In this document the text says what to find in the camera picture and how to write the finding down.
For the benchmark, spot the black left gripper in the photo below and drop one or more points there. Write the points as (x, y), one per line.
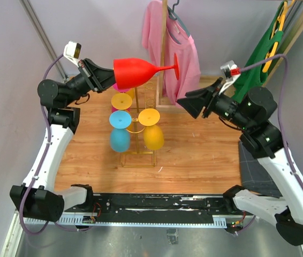
(98, 78)

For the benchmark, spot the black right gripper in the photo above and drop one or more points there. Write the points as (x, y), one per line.
(194, 105)

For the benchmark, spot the pink plastic wine glass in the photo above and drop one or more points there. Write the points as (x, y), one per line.
(115, 86)

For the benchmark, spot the red plastic wine glass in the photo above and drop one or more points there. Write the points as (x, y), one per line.
(134, 72)

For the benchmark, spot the yellow wine glass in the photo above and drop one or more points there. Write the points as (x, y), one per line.
(152, 134)
(121, 101)

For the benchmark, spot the blue plastic wine glass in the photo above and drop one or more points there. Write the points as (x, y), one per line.
(120, 138)

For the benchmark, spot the yellow wine glass front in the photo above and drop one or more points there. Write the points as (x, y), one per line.
(152, 134)

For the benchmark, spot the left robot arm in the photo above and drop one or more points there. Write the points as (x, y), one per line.
(35, 197)

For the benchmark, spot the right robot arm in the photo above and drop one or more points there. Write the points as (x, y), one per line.
(264, 142)

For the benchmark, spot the green t-shirt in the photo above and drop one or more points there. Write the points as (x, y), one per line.
(254, 77)

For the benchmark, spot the pink t-shirt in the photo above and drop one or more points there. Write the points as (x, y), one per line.
(176, 43)

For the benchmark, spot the yellow clothes hanger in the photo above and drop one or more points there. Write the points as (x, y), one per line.
(278, 27)

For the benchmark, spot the grey clothes hanger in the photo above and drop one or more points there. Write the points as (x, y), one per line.
(174, 17)

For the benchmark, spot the dark grey grid mat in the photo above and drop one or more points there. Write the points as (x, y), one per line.
(254, 177)

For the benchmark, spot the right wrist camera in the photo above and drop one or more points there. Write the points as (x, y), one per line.
(231, 73)

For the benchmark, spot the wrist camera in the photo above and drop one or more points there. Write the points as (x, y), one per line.
(231, 73)
(72, 52)

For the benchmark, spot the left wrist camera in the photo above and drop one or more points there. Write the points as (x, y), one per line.
(72, 52)

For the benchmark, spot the gold wire glass rack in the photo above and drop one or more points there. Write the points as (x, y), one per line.
(137, 131)

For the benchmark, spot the wooden stand post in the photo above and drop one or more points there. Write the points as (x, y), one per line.
(163, 40)

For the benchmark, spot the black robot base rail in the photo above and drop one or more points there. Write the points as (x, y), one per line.
(154, 210)

